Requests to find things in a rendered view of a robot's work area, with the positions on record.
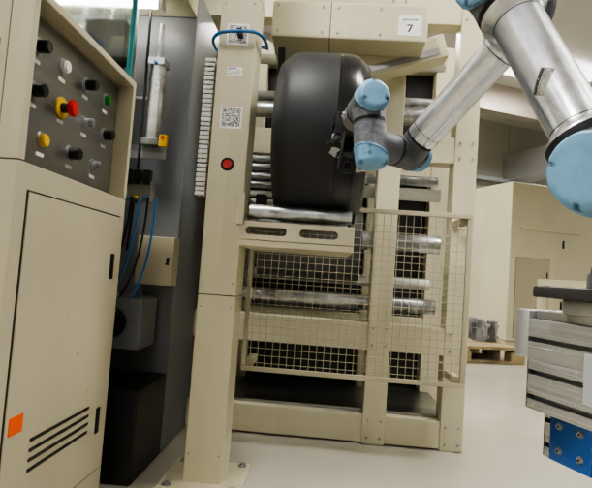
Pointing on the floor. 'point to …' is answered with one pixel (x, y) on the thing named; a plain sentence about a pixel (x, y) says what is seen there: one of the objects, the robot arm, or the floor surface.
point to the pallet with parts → (482, 337)
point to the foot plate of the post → (237, 472)
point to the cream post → (223, 254)
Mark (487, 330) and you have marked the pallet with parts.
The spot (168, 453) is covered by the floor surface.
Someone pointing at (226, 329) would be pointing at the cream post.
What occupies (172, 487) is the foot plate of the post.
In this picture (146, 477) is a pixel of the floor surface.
